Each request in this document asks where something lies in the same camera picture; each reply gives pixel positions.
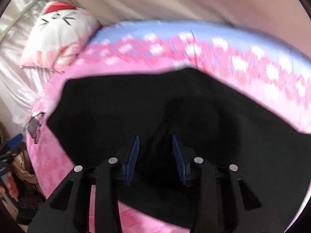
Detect pink floral bedsheet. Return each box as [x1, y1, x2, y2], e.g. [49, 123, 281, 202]
[34, 21, 310, 232]

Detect white cat face pillow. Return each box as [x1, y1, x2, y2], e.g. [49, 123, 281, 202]
[20, 1, 101, 73]

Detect left hand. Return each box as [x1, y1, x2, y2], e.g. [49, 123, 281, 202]
[4, 171, 18, 198]

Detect beige curtain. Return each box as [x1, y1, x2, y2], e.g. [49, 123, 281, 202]
[56, 0, 310, 55]

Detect black pants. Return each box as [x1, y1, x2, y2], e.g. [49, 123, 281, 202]
[47, 68, 310, 228]

